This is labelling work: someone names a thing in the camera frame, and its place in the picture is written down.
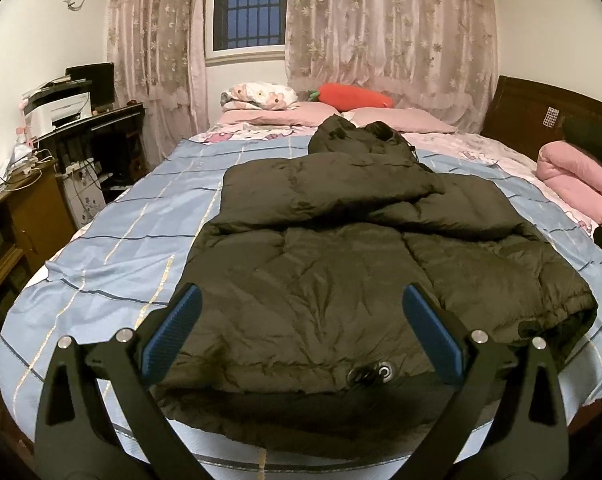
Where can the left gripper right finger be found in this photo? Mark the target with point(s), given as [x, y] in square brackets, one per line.
[528, 436]

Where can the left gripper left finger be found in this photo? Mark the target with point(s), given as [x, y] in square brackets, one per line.
[75, 437]

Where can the dark olive hooded puffer jacket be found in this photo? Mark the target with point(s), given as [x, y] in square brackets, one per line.
[302, 345]

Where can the brown wooden side cabinet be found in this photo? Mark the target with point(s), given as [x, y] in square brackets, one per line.
[34, 224]

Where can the white desktop computer tower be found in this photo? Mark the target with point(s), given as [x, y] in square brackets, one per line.
[81, 187]

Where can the black computer desk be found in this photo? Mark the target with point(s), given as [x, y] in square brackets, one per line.
[113, 141]

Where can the pink folded quilt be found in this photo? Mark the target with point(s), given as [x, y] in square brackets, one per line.
[574, 175]

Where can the white printer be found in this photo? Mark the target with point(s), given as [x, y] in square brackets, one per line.
[55, 106]

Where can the black computer monitor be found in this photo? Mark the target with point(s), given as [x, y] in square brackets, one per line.
[101, 83]

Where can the pink cartoon print bedsheet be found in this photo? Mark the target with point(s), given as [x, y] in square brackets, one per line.
[503, 163]

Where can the pink pillow left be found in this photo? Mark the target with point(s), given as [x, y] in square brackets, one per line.
[306, 114]

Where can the pink pillow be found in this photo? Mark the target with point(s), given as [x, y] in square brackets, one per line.
[306, 114]
[399, 119]

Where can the dark wooden headboard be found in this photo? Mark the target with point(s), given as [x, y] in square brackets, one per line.
[524, 114]

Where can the pink pillow right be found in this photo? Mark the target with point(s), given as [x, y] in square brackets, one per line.
[399, 119]

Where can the orange carrot plush pillow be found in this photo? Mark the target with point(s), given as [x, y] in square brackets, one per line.
[344, 98]

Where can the pink lace curtain left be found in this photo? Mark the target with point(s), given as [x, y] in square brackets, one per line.
[158, 51]

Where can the pink lace curtain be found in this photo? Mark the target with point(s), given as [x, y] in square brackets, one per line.
[438, 55]
[158, 51]

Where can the barred window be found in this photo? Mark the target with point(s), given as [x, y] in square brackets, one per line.
[238, 31]

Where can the pink lace curtain right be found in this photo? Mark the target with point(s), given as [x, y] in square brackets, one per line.
[438, 55]

